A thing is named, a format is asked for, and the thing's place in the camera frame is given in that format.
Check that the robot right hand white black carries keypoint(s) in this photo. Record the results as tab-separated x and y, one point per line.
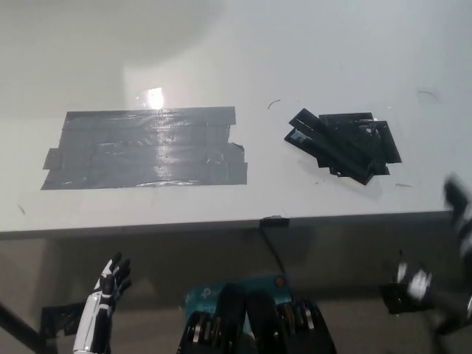
418	282

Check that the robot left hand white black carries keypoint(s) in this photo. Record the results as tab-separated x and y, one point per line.
110	282

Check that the pile of black pieces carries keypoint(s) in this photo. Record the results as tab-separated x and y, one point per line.
333	149

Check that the teal router box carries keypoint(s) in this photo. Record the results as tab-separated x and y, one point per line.
206	291

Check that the black diagonal table leg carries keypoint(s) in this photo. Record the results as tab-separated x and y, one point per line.
18	324

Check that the small black tape strip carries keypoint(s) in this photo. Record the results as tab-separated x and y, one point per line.
274	222

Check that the grey duct tape patch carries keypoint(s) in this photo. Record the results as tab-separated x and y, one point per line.
147	147

